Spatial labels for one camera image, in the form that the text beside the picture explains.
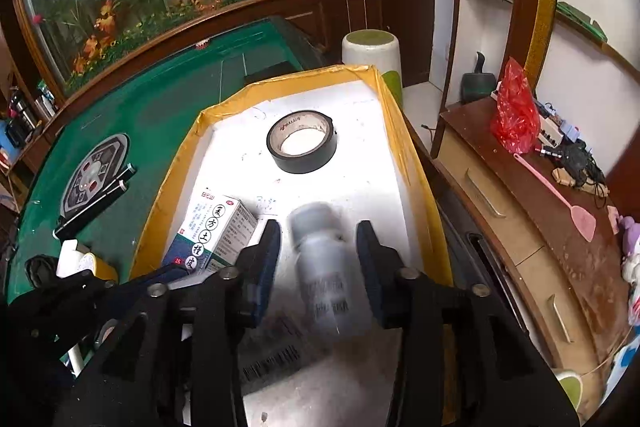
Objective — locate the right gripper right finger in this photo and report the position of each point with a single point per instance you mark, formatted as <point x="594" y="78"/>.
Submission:
<point x="458" y="352"/>

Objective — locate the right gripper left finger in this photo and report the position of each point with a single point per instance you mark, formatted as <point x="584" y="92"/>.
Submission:
<point x="173" y="359"/>

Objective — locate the black round cap holder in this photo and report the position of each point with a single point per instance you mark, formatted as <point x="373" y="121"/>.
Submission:
<point x="41" y="271"/>

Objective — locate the white plastic bottle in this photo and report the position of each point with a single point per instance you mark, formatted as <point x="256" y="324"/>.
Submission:
<point x="328" y="274"/>

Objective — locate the white red medicine box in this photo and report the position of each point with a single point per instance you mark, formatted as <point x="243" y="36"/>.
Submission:
<point x="213" y="232"/>

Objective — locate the long black art marker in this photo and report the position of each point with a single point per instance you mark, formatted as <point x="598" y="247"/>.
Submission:
<point x="72" y="226"/>

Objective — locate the black tape roll tan core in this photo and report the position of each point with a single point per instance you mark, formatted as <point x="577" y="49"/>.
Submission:
<point x="302" y="142"/>

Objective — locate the white blue small box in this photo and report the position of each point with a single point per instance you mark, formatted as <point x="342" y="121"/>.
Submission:
<point x="277" y="349"/>

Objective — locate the white tray with yellow rim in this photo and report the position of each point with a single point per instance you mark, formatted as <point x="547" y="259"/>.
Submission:
<point x="375" y="175"/>

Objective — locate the wooden side cabinet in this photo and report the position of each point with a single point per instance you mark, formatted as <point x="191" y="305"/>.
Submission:
<point x="556" y="250"/>

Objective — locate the round table control panel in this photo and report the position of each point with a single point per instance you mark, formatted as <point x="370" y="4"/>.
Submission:
<point x="97" y="169"/>

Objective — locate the white plush toy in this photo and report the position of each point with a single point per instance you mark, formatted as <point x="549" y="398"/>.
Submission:
<point x="630" y="266"/>

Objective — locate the red plastic bag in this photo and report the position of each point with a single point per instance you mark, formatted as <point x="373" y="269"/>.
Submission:
<point x="516" y="122"/>

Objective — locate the black kettle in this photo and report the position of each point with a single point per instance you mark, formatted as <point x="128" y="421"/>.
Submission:
<point x="477" y="84"/>

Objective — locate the white green stool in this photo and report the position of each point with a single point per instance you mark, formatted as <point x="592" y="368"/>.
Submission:
<point x="378" y="48"/>

